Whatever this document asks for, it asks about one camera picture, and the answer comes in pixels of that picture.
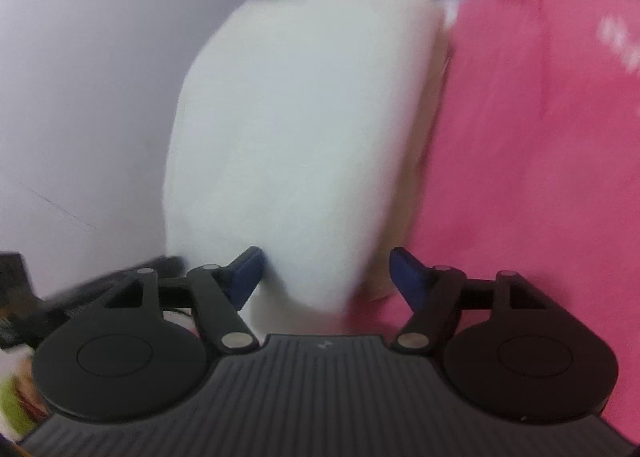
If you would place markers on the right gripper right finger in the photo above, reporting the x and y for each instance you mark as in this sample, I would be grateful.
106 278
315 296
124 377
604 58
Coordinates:
438 295

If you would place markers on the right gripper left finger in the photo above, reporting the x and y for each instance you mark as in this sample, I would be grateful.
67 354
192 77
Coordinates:
194 312

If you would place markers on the white knit sweater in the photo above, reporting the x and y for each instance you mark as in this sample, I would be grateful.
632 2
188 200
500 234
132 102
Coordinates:
291 131

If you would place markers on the pink floral blanket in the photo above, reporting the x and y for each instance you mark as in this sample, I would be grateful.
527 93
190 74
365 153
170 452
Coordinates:
533 167

